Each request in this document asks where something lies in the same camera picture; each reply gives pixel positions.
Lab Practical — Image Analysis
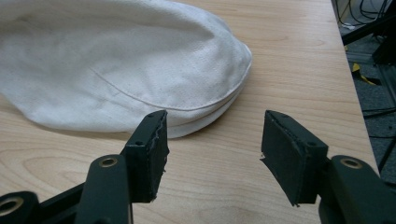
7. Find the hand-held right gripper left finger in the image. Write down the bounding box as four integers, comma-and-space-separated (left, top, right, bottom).
120, 109, 171, 204

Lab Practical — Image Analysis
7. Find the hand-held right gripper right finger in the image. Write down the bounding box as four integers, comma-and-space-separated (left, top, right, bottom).
260, 109, 330, 208

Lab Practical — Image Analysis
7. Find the white cap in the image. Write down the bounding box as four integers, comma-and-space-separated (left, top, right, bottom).
0, 0, 253, 139

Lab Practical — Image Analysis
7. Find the yellow and black tape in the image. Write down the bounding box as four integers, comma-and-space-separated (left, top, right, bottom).
351, 63, 377, 86

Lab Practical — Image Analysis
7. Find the black metal stand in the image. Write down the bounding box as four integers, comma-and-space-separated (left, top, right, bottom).
341, 0, 396, 65

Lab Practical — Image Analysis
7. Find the black cable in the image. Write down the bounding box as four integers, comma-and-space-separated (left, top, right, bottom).
361, 106, 396, 119

